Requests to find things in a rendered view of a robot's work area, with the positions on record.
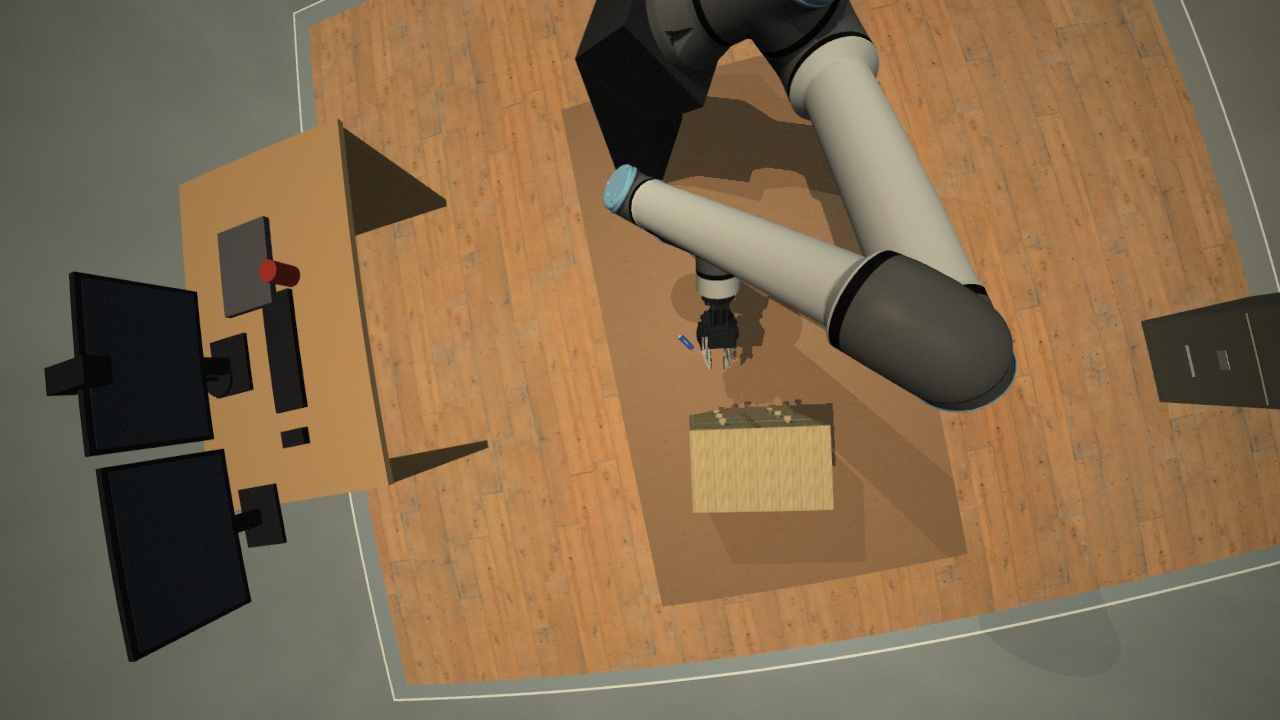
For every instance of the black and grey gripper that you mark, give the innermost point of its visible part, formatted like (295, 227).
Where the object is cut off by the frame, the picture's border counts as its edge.
(718, 334)

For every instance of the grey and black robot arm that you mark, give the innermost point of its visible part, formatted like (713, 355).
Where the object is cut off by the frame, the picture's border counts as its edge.
(909, 313)

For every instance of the brown wooden chest of drawers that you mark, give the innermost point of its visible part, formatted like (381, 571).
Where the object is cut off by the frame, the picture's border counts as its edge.
(761, 469)

